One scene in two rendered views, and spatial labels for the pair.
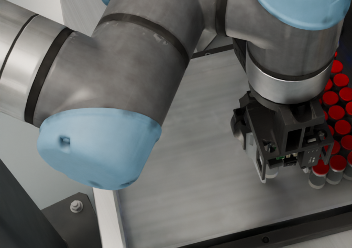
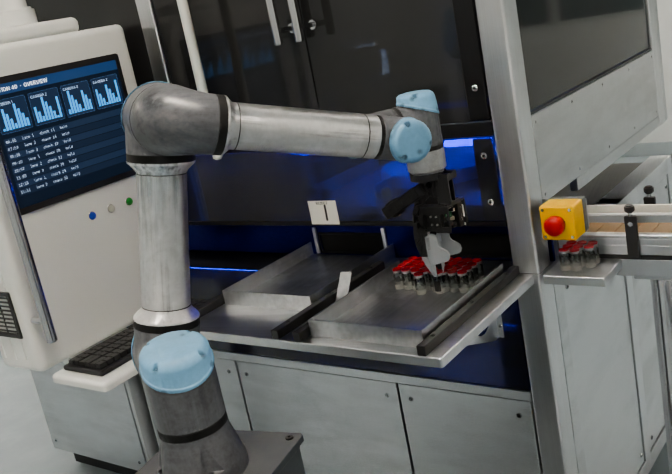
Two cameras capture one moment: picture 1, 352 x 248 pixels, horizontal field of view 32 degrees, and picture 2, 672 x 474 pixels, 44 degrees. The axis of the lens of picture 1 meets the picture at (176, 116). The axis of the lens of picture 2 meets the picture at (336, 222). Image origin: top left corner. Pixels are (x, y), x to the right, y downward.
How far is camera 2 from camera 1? 135 cm
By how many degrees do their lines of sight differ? 57
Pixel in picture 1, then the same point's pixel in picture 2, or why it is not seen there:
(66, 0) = (234, 332)
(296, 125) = (449, 175)
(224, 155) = (411, 309)
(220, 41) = not seen: hidden behind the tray
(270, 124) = (435, 204)
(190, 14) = not seen: hidden behind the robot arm
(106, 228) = (391, 350)
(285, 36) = (428, 120)
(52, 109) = (391, 126)
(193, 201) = (420, 322)
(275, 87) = (433, 157)
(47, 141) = (400, 127)
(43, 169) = not seen: outside the picture
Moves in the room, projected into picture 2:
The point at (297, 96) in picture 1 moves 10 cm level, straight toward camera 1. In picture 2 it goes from (442, 161) to (474, 165)
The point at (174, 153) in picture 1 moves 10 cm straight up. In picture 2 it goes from (385, 321) to (376, 274)
